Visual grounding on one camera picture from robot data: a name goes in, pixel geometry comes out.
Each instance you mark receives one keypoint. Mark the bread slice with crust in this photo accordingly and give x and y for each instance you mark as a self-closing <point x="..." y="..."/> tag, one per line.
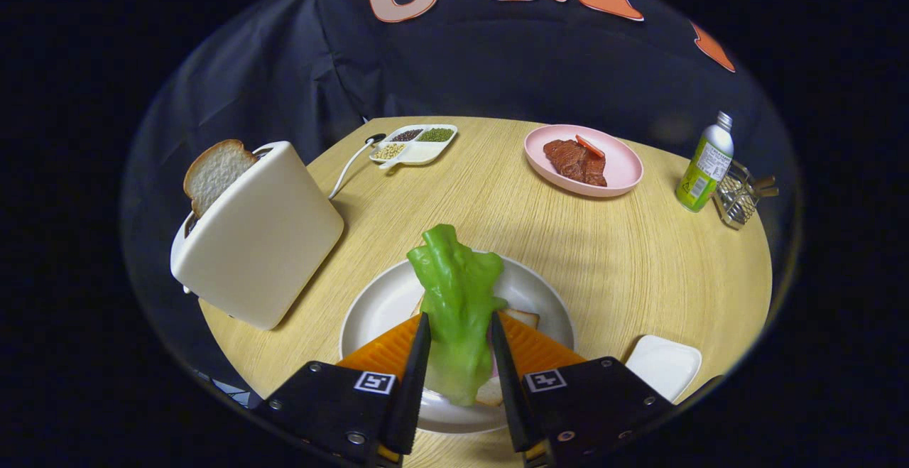
<point x="524" y="319"/>

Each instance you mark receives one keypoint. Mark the black backdrop cloth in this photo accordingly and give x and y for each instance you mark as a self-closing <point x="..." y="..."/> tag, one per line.
<point x="497" y="63"/>

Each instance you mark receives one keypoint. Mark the green label metal bottle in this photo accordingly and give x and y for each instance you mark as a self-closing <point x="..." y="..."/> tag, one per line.
<point x="703" y="170"/>

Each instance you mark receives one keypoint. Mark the white divided seasoning dish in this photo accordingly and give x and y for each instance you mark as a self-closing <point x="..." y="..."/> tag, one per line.
<point x="415" y="152"/>

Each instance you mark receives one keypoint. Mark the toasted bread slice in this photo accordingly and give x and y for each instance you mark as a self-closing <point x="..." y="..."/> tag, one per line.
<point x="216" y="173"/>

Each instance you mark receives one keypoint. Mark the white square plate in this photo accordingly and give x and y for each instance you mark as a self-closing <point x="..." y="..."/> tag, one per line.
<point x="664" y="368"/>

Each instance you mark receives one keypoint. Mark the brown meat pieces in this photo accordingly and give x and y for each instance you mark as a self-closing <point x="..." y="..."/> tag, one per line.
<point x="572" y="162"/>

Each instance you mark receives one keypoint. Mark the green lettuce leaf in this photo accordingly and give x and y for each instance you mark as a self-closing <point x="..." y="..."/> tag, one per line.
<point x="458" y="297"/>

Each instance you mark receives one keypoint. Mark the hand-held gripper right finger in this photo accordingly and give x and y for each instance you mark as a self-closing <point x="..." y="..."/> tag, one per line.
<point x="505" y="383"/>

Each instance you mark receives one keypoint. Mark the red sausage slice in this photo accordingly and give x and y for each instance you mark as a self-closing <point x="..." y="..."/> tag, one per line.
<point x="589" y="146"/>

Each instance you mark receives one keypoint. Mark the white toaster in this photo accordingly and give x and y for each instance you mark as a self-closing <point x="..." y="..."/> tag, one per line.
<point x="263" y="241"/>

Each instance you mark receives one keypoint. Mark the round white plate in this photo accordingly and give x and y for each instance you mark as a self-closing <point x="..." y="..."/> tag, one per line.
<point x="380" y="305"/>

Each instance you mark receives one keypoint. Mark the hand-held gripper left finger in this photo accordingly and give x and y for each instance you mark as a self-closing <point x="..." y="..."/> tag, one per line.
<point x="415" y="383"/>

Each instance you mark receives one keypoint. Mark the pink plate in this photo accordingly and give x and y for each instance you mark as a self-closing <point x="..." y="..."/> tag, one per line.
<point x="621" y="166"/>

